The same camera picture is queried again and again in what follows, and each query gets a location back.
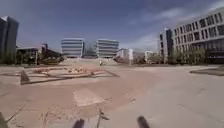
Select small white building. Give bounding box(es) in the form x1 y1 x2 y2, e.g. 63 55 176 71
116 47 135 62

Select pale pole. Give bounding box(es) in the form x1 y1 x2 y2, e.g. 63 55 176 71
34 49 39 66

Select row of trees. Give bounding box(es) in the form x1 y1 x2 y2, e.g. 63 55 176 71
133 47 209 65
0 49 66 66

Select wide pale stairs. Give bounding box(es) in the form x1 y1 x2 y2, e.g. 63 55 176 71
59 57 119 66

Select twin glass building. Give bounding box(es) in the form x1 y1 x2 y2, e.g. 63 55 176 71
60 37 120 60

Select robot's own part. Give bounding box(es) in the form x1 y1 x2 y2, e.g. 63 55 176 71
72 118 86 128
136 115 151 128

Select low red-brown building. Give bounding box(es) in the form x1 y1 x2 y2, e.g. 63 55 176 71
15 43 64 65

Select long grey office building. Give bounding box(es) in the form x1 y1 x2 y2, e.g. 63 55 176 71
0 15 20 64

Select grey paved plaza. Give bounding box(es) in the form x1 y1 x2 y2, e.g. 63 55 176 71
0 63 224 128

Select pale building with dark windows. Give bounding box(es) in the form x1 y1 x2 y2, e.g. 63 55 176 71
158 7 224 65

